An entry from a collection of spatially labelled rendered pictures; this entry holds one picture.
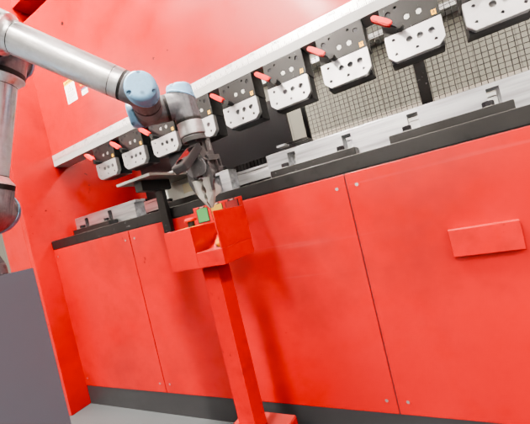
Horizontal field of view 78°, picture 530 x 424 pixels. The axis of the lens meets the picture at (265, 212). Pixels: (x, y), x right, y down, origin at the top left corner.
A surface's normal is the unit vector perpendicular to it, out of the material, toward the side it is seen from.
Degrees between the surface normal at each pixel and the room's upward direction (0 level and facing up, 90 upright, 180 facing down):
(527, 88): 90
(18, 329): 90
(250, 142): 90
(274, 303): 90
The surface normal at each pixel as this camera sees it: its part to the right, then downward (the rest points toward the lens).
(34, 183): 0.85, -0.20
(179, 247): -0.47, 0.12
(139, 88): 0.24, -0.04
